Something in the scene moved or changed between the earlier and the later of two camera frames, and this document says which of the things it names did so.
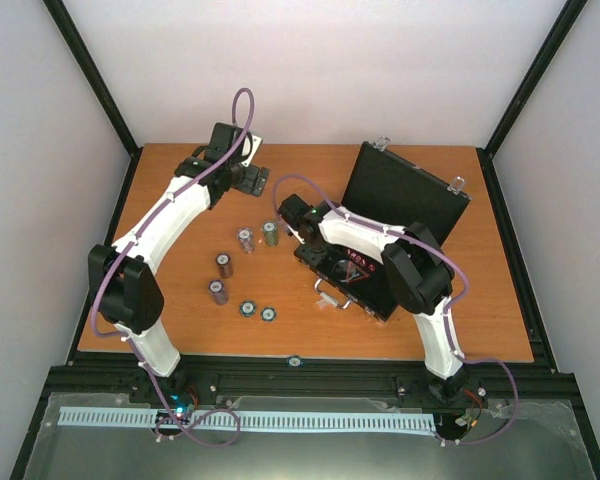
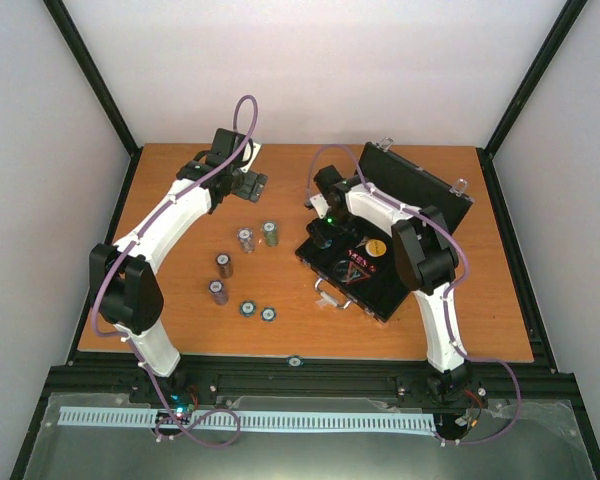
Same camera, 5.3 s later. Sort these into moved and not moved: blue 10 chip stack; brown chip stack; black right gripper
Moved: black right gripper
Not moved: brown chip stack; blue 10 chip stack
